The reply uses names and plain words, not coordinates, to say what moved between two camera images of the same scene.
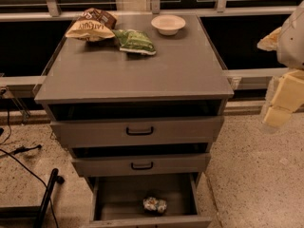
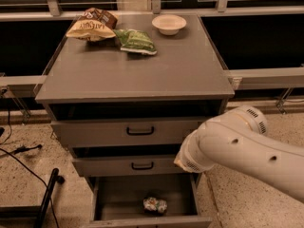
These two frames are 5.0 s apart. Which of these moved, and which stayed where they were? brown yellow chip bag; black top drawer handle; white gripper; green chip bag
Moved: white gripper
Stayed: green chip bag; black top drawer handle; brown yellow chip bag
